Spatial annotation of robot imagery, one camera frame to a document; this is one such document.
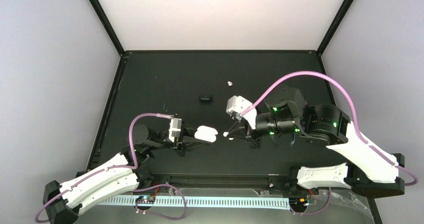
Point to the black frame post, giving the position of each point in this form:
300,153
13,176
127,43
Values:
336,22
102,16

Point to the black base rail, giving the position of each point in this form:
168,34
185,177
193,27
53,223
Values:
217,181

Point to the black frame post left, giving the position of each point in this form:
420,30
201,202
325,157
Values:
102,16

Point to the white slotted cable duct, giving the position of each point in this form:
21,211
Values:
277,203

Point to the black frame post right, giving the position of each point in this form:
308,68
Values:
336,22

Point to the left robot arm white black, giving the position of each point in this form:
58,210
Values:
127,171

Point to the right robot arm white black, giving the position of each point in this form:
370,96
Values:
368,171

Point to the black earbud charging case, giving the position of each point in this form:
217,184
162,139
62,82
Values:
205,98

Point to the white earbud charging case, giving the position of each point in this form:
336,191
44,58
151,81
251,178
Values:
206,133

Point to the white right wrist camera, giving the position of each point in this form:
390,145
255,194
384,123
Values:
242,109

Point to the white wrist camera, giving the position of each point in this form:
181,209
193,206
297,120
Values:
242,109
174,130

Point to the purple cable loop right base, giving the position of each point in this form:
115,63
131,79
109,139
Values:
307,206

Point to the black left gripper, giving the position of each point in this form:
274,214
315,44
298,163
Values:
187,136

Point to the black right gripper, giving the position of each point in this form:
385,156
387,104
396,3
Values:
254,140

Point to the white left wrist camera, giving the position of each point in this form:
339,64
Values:
174,130

